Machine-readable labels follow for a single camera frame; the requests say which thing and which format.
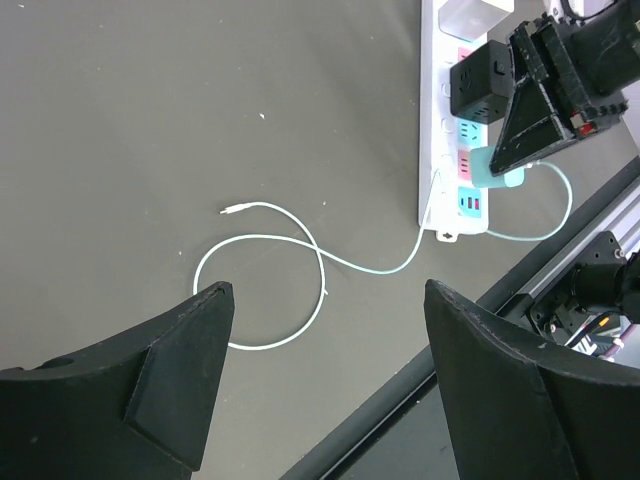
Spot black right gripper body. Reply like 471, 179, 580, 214
508, 1, 639, 141

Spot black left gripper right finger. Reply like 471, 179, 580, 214
424, 280, 639, 479

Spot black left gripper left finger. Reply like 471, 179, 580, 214
1, 282, 235, 479

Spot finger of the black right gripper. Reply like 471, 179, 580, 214
489, 79, 575, 177

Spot teal charger plug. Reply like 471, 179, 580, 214
469, 144, 528, 190

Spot black cube adapter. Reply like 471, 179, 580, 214
449, 40, 513, 125

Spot thin white charger cable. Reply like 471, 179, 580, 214
192, 160, 574, 351

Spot white USB charger plug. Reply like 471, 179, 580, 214
438, 0, 515, 41

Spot white power strip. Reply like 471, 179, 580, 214
418, 0, 490, 243

